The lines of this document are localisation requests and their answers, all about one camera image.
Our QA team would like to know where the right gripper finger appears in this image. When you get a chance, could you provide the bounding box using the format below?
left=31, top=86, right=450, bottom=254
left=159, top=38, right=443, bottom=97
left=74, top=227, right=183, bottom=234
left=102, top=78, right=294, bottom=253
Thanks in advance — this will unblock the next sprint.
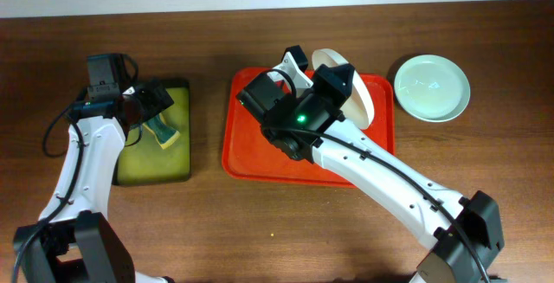
left=282, top=45, right=309, bottom=72
left=312, top=63, right=355, bottom=108

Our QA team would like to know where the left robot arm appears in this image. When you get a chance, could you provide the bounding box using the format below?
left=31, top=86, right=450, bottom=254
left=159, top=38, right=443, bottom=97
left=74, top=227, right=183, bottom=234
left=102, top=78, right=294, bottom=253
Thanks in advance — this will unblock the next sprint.
left=10, top=53, right=173, bottom=282

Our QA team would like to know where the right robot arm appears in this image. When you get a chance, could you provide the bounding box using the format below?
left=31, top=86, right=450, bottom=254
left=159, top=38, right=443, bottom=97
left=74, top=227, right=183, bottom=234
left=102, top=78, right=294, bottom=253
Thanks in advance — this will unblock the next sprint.
left=236, top=46, right=505, bottom=282

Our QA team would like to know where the green yellow sponge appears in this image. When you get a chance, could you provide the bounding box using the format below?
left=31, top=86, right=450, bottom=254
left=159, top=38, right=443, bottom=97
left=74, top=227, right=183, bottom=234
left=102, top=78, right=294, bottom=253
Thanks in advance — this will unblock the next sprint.
left=143, top=113, right=180, bottom=150

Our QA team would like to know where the mint green plate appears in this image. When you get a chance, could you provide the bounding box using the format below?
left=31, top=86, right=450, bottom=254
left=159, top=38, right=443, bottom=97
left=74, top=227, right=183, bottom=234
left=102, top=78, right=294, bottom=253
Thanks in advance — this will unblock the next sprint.
left=393, top=55, right=471, bottom=123

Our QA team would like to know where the black tray with yellow liquid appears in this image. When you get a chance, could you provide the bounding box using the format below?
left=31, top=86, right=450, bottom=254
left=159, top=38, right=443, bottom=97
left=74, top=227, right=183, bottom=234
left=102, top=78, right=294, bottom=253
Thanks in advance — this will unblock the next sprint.
left=113, top=78, right=191, bottom=186

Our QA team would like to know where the red plastic tray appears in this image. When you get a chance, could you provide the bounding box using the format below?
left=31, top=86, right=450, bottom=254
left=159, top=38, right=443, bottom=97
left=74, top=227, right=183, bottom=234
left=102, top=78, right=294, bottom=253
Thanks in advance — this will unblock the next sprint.
left=222, top=67, right=396, bottom=188

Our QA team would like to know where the white plate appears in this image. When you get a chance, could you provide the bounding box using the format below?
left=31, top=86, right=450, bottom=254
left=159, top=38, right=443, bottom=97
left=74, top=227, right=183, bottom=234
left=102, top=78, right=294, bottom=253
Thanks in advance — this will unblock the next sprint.
left=312, top=48, right=375, bottom=130

